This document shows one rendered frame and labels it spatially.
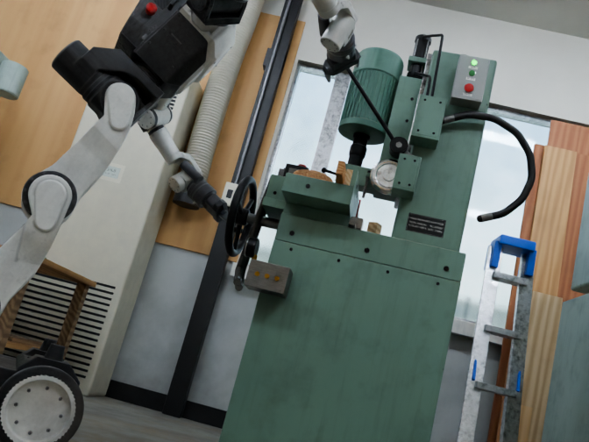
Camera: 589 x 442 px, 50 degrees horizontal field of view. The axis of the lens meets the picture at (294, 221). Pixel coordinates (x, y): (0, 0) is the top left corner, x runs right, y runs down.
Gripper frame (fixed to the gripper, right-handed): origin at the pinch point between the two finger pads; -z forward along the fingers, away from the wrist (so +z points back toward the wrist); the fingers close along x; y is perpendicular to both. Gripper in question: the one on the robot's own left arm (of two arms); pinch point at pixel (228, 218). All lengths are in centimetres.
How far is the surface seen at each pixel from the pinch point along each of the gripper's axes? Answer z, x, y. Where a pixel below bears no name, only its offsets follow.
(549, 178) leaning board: -72, -84, 167
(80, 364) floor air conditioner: 30, -103, -76
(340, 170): -32, 56, 17
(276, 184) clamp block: -10.7, 23.3, 13.8
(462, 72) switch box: -31, 47, 79
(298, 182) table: -23, 46, 10
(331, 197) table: -34, 47, 13
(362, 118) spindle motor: -16, 32, 50
